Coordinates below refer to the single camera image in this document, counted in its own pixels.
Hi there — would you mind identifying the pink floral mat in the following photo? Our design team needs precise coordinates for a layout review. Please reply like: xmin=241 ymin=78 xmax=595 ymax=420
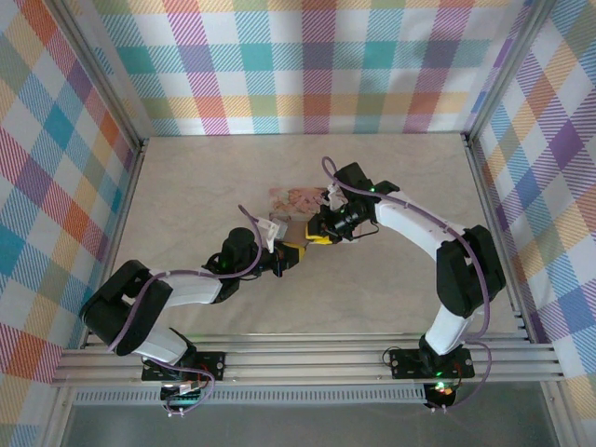
xmin=268 ymin=185 xmax=365 ymax=244

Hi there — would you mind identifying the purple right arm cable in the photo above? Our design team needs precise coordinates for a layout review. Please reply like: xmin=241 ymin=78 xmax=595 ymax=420
xmin=320 ymin=156 xmax=494 ymax=413

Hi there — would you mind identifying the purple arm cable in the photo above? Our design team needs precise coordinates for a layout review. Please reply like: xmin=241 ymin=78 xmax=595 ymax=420
xmin=320 ymin=156 xmax=494 ymax=413
xmin=105 ymin=203 xmax=264 ymax=353

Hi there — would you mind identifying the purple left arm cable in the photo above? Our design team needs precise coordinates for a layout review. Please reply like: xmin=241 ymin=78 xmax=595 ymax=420
xmin=105 ymin=203 xmax=264 ymax=353

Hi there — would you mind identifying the aluminium cross rail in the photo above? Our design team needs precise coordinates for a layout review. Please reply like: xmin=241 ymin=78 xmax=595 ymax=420
xmin=49 ymin=332 xmax=567 ymax=387

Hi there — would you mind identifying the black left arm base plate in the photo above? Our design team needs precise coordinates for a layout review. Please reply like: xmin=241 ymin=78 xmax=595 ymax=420
xmin=141 ymin=351 xmax=227 ymax=381

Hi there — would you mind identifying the grey slotted cable duct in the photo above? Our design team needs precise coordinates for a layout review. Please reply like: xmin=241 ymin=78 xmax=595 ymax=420
xmin=72 ymin=387 xmax=430 ymax=407

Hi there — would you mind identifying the aluminium frame side rail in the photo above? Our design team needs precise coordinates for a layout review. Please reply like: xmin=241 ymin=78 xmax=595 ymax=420
xmin=460 ymin=132 xmax=537 ymax=345

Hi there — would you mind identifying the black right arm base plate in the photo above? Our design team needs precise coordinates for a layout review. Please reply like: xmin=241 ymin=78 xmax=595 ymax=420
xmin=387 ymin=346 xmax=475 ymax=379

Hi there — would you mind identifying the aluminium frame corner post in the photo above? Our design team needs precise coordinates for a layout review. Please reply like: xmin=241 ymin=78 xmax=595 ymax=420
xmin=49 ymin=0 xmax=151 ymax=151
xmin=463 ymin=0 xmax=556 ymax=137

